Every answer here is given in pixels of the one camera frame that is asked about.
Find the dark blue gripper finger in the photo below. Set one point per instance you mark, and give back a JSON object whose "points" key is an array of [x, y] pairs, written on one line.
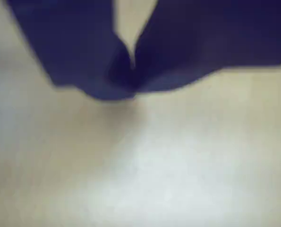
{"points": [[201, 37], [74, 45]]}

